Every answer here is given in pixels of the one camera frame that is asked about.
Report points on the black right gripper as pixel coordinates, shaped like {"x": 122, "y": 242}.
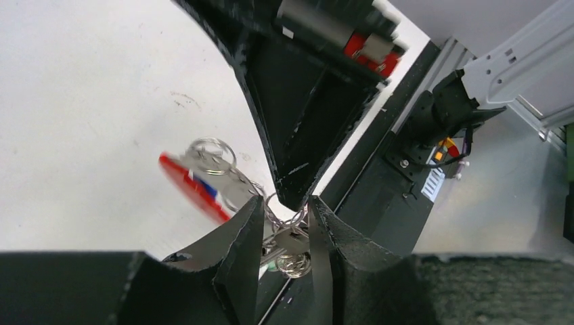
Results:
{"x": 309, "y": 70}

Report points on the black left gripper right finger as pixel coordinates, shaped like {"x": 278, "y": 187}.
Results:
{"x": 356, "y": 281}

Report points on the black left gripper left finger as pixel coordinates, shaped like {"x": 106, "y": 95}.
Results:
{"x": 212, "y": 281}

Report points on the silver key organiser plate with rings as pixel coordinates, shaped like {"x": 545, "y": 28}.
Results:
{"x": 208, "y": 176}

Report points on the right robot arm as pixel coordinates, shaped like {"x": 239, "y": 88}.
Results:
{"x": 485, "y": 85}

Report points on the green plastic bin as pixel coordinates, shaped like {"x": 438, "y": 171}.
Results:
{"x": 570, "y": 152}

